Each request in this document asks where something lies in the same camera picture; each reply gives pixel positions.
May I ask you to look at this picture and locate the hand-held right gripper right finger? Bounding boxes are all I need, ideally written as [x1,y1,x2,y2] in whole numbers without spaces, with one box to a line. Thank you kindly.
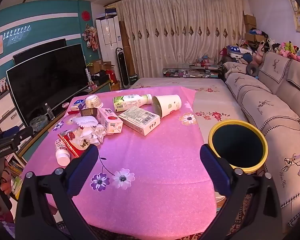
[199,144,283,240]

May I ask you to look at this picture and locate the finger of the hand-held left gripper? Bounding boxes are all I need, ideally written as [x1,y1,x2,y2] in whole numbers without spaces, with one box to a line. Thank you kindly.
[0,126,33,143]

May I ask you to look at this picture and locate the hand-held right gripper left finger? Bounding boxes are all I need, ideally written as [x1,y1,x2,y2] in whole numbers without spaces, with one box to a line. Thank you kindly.
[15,144,100,240]

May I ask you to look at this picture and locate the red snack packet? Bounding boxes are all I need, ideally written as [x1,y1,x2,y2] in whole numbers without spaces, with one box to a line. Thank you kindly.
[57,131,90,158]

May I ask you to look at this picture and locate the white pill bottle red label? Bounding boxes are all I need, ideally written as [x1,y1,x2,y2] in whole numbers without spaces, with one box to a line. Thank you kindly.
[55,138,71,167]

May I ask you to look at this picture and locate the dark bin with yellow rim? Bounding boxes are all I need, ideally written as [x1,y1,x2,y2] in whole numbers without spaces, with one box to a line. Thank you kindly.
[208,119,268,175]

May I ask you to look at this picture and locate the white tissue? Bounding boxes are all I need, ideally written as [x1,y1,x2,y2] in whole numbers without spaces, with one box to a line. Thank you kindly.
[79,125,107,145]

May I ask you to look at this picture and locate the white foam fruit net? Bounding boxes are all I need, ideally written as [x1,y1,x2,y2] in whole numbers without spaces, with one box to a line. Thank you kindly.
[72,116,98,128]

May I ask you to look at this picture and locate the strawberry print milk carton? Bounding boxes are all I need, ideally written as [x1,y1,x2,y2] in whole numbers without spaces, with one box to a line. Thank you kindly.
[97,107,124,134]

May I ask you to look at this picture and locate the brown plastic tray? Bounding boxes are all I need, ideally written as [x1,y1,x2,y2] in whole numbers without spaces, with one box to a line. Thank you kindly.
[80,107,98,117]

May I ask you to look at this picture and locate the white carton with barcode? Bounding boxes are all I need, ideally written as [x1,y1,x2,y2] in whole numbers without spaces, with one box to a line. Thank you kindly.
[118,106,161,136]

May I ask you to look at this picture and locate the white paper cup leaf print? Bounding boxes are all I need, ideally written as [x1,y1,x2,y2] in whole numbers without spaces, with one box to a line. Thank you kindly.
[152,94,182,118]

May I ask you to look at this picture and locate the white bottle with green label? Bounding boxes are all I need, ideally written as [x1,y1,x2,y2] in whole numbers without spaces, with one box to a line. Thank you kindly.
[113,94,153,112]

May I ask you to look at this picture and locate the person's left hand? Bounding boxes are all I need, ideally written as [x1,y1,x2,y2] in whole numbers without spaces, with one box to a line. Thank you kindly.
[0,172,12,197]

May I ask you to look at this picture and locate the bookshelf with books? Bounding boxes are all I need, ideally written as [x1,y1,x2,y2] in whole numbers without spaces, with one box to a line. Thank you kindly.
[0,79,25,200]

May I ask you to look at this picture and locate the clear water bottle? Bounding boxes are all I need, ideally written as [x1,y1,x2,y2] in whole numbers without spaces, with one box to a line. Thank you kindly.
[45,103,55,120]

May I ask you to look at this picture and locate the patterned red rug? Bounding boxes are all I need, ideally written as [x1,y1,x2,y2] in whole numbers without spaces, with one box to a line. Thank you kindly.
[216,194,254,233]

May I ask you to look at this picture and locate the large curved black television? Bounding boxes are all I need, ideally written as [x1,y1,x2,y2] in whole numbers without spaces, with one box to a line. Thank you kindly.
[6,43,90,127]

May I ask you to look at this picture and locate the pink floral tablecloth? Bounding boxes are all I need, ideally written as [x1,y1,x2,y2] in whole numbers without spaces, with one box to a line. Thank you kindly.
[21,85,218,234]

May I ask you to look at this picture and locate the bed with floral white sheet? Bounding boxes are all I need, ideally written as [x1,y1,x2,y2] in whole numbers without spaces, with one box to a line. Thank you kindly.
[129,77,248,150]

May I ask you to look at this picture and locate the flat black television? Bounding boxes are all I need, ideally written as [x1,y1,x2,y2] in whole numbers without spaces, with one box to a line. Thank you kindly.
[13,38,67,65]

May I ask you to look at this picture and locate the beige sofa with deer covers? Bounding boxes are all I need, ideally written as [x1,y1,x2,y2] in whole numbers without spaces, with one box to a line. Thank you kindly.
[222,51,300,233]

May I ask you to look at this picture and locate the glass coffee table with books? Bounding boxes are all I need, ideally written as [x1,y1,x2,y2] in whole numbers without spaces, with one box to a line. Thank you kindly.
[162,64,223,78]

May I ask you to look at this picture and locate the open cardboard boxes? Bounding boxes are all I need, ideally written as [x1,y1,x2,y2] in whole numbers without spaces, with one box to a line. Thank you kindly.
[87,60,115,75]

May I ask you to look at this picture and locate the grey neck pillow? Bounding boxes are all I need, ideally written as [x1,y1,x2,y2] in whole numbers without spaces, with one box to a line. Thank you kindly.
[246,64,260,76]

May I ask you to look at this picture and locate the black tower fan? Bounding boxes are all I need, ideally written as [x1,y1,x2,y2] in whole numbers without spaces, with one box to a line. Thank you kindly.
[115,47,130,88]

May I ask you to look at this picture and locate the brown rolled mat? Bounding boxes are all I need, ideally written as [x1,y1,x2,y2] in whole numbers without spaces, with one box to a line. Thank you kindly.
[119,21,138,79]

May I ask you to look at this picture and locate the white standing air conditioner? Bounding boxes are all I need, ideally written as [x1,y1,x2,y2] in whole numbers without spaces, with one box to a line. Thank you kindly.
[95,15,122,63]

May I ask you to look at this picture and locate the beige embroidered curtain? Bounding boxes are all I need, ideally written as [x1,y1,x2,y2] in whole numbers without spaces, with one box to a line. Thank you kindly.
[114,0,245,89]

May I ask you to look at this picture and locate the brown cardboard box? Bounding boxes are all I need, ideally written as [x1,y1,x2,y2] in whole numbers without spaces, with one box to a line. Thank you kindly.
[243,14,257,30]
[245,32,265,43]

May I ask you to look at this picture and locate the row of plush toys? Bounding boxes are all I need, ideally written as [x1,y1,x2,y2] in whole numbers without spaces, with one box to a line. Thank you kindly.
[226,39,300,67]

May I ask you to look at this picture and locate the blue white stacked boxes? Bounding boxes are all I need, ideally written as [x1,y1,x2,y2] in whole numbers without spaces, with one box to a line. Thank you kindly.
[104,6,117,18]

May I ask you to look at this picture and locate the artificial flower wall decoration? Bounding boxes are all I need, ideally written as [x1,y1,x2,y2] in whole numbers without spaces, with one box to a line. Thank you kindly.
[82,24,98,51]

